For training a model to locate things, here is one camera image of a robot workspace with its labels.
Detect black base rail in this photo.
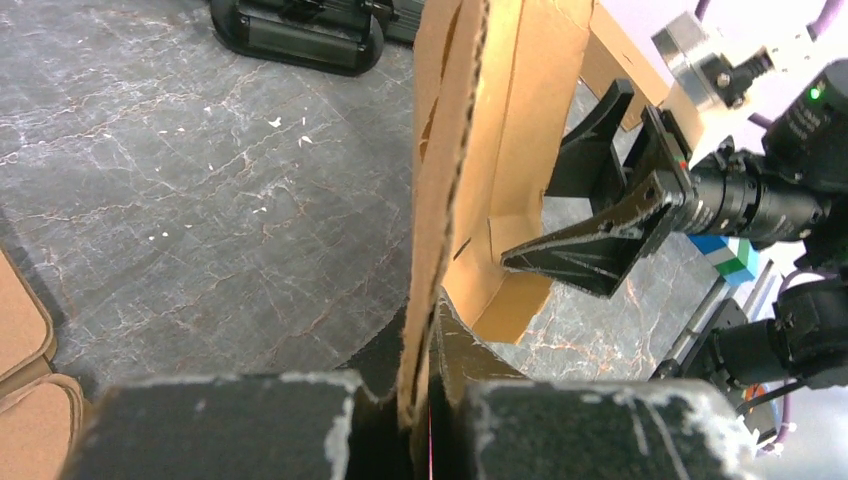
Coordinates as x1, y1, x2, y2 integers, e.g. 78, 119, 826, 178
652, 257, 784, 408

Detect cardboard box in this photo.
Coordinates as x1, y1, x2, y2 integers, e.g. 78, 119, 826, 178
396, 1, 628, 428

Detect blue green stacked blocks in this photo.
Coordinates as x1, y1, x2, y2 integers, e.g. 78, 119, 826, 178
688, 235, 759, 286

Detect black poker chip case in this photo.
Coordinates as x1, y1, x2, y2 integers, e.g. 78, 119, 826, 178
209, 0, 424, 77

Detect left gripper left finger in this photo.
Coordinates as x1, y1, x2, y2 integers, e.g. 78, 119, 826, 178
60, 371, 401, 479

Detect stack of flat cardboard blanks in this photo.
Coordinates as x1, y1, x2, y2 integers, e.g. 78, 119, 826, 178
1, 251, 90, 480

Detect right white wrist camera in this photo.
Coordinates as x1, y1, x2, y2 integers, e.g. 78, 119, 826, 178
651, 1, 845, 166

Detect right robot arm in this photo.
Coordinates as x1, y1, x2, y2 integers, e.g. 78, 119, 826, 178
501, 59, 847, 389

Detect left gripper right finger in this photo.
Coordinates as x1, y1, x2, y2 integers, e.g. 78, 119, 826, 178
430, 295, 759, 479

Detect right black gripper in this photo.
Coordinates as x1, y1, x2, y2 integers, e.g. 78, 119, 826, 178
501, 78, 696, 298

